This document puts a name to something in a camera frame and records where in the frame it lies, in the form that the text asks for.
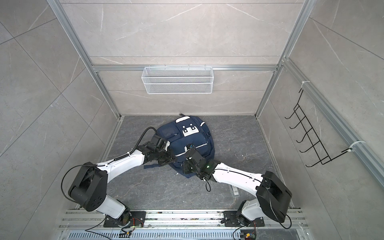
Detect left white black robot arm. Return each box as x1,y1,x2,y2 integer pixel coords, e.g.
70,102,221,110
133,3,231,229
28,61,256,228
61,127,177,227

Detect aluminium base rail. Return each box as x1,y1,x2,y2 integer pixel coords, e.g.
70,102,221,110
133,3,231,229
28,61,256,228
58,209,313,240

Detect navy blue student backpack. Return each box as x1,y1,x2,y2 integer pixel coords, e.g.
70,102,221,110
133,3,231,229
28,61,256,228
158,115,215,179

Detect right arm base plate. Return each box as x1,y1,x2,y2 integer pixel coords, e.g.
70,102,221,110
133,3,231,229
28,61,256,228
221,211,265,227

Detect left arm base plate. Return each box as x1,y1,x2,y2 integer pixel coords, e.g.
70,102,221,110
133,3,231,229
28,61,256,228
103,211,147,228

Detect black wire hook rack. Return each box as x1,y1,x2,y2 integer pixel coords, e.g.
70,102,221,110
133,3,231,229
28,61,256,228
284,89,353,168

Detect white wire mesh basket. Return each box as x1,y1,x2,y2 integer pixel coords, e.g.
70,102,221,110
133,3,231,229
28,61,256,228
142,66,214,95

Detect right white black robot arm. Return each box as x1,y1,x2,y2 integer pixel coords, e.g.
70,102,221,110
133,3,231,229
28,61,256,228
182,145,292,226

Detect clear plastic ruler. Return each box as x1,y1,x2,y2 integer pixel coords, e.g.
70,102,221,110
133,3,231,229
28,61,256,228
231,186,240,196

